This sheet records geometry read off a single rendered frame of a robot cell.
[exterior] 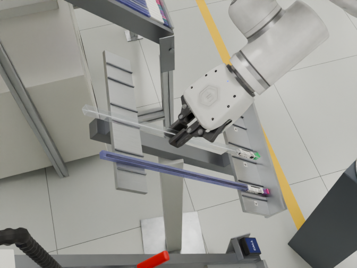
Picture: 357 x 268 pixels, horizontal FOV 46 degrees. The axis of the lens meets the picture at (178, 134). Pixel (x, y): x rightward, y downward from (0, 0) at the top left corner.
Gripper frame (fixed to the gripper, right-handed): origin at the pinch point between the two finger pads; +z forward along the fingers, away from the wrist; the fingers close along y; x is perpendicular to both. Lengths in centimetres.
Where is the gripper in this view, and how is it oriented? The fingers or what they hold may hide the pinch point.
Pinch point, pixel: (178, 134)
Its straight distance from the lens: 79.6
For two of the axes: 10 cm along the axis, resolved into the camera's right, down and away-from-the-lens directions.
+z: -7.3, 6.3, 2.6
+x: 5.3, 2.9, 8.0
